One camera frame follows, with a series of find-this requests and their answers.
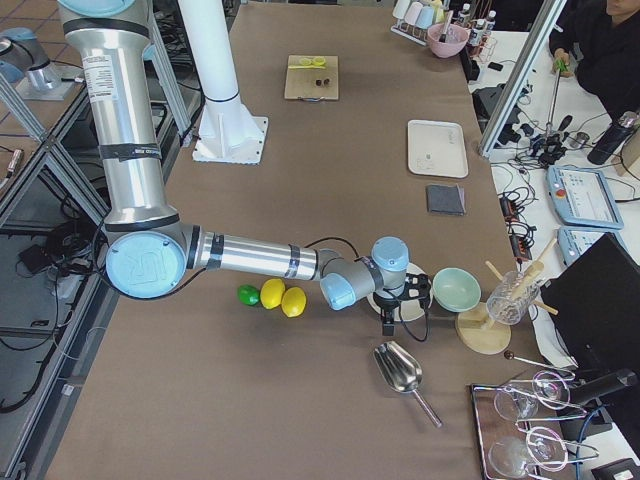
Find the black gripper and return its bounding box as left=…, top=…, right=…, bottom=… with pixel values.
left=373, top=273, right=429, bottom=336

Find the cream round plate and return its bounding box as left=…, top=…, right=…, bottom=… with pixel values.
left=366, top=263, right=433, bottom=325

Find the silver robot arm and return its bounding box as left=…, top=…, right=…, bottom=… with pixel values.
left=58, top=1, right=431, bottom=335

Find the wine glass rack tray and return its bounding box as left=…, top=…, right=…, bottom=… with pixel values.
left=470, top=370, right=599, bottom=479

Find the cream rabbit tray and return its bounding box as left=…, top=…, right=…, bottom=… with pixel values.
left=407, top=119, right=469, bottom=178

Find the steel ice scoop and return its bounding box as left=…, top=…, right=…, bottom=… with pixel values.
left=373, top=341, right=443, bottom=428

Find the mint green bowl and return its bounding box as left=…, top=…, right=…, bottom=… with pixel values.
left=432, top=267, right=481, bottom=313

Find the wooden glass stand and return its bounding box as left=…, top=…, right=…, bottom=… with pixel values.
left=455, top=238, right=558, bottom=355

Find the yellow lemon outer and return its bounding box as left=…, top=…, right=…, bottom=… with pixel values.
left=281, top=287, right=307, bottom=318

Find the yellow lemon near lime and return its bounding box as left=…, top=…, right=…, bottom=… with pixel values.
left=260, top=278, right=286, bottom=309

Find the clear textured glass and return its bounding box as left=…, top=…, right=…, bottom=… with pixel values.
left=486, top=271, right=539, bottom=325

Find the grey folded cloth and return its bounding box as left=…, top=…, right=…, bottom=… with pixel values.
left=426, top=184, right=466, bottom=216

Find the green lime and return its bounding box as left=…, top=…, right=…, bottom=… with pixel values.
left=236, top=284, right=260, bottom=306

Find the blue teach pendant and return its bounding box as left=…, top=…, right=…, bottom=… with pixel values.
left=557, top=226, right=609, bottom=266
left=546, top=165, right=624, bottom=230

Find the black monitor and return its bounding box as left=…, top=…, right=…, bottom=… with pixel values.
left=541, top=233, right=639, bottom=372

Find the wooden cutting board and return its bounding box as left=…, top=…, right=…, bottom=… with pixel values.
left=284, top=54, right=340, bottom=102

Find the pink ribbed bowl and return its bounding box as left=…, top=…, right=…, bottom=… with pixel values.
left=427, top=24, right=470, bottom=58

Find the light blue plastic cup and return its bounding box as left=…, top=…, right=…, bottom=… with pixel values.
left=416, top=5, right=435, bottom=30

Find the pale pink plastic cup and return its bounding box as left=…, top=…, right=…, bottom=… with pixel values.
left=404, top=1, right=423, bottom=26

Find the steel black-tipped muddler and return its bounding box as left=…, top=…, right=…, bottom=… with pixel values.
left=438, top=10, right=454, bottom=43

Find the mint green plastic cup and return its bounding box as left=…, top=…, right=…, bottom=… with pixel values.
left=392, top=0, right=411, bottom=20

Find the person in black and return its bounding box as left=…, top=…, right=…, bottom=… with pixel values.
left=549, top=0, right=639, bottom=120

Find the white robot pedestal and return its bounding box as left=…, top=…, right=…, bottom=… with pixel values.
left=179, top=0, right=268, bottom=165

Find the white wire cup rack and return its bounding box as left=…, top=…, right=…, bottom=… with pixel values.
left=390, top=19, right=427, bottom=45

